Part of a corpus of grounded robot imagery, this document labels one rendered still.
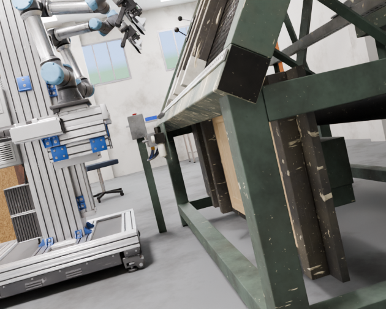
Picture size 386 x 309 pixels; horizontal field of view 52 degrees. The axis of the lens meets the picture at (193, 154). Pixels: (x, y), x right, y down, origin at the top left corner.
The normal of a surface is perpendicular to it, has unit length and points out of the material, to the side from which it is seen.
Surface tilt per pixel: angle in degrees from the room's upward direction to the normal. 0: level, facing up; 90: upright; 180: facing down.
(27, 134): 90
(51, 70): 98
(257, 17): 90
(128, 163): 90
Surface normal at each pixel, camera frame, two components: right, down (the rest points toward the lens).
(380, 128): -0.96, 0.24
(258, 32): 0.16, 0.03
